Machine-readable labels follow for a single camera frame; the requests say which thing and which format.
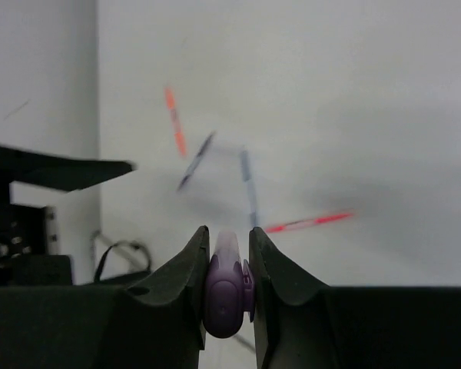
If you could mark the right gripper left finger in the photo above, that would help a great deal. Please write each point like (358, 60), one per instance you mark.
(154, 323)

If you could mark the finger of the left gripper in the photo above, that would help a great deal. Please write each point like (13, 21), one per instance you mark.
(57, 172)

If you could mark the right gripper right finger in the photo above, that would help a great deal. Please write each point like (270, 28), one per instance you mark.
(300, 322)

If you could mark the purple highlighter marker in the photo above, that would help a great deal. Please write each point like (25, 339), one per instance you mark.
(229, 289)

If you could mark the red orange pen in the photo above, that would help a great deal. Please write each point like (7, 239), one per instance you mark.
(308, 223)

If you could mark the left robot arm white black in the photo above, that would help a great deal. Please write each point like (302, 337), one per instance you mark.
(28, 237)

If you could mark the blue white pen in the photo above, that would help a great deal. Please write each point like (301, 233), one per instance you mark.
(249, 182)

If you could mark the orange pen left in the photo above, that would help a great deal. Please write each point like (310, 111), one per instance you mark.
(178, 133)

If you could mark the dark blue clear pen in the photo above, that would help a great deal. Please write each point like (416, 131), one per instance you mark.
(202, 151)

